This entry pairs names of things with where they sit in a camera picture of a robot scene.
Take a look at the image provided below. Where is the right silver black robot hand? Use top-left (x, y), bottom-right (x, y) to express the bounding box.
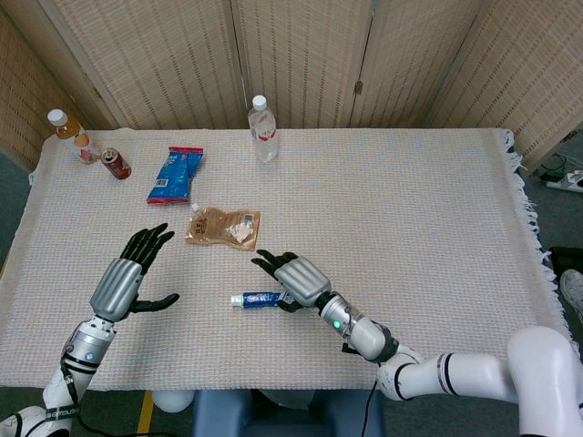
top-left (251, 249), bottom-right (332, 315)

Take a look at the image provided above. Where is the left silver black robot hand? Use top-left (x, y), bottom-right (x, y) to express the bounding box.
top-left (89, 222), bottom-right (181, 322)

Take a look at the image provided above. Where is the blue white toothpaste tube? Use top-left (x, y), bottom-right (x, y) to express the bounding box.
top-left (230, 290), bottom-right (292, 310)

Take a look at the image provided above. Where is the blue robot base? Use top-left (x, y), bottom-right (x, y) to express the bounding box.
top-left (190, 390), bottom-right (386, 437)

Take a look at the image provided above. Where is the brown spout pouch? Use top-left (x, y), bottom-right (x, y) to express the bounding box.
top-left (184, 203), bottom-right (262, 252)

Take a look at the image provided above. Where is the white woven tablecloth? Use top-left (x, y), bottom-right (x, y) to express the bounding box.
top-left (0, 127), bottom-right (562, 392)

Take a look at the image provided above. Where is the red drink can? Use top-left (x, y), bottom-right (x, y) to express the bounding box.
top-left (100, 147), bottom-right (133, 181)

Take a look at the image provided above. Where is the blue snack bag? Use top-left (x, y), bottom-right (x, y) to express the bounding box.
top-left (146, 146), bottom-right (205, 207)

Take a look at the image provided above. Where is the white round base part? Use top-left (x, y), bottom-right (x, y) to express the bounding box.
top-left (151, 390), bottom-right (196, 413)

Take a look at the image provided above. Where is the orange juice bottle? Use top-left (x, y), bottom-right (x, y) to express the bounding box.
top-left (46, 108), bottom-right (102, 166)

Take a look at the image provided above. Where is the clear water bottle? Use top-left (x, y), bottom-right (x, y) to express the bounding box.
top-left (247, 94), bottom-right (280, 164)

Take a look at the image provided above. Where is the beige woven folding screen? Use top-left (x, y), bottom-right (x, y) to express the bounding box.
top-left (0, 0), bottom-right (583, 174)

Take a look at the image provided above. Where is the black box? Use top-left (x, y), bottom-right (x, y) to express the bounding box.
top-left (546, 245), bottom-right (583, 279)

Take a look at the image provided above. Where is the white sneaker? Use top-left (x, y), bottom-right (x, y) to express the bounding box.
top-left (558, 269), bottom-right (583, 310)

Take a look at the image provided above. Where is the white power strip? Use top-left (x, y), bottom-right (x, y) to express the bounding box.
top-left (545, 168), bottom-right (583, 193)

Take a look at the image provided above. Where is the black cable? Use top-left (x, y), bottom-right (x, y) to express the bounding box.
top-left (363, 380), bottom-right (380, 437)

